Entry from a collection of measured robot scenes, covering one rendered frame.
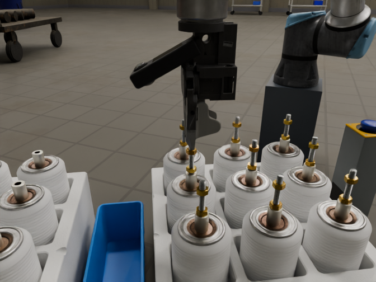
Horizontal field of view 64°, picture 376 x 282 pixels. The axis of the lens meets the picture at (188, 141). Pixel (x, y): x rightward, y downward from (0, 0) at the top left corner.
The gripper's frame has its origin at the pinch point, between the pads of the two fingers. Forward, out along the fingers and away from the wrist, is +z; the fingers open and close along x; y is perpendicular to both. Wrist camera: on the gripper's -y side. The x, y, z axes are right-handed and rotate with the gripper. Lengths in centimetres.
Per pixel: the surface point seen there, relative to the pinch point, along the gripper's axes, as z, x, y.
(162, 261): 16.7, -11.5, -5.3
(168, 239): 16.7, -6.6, -4.1
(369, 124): 1.8, 8.1, 39.9
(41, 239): 16.6, -4.5, -27.3
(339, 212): 8.5, -11.5, 23.8
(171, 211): 13.7, -2.4, -3.4
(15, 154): 35, 64, -64
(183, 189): 9.4, -1.4, -0.9
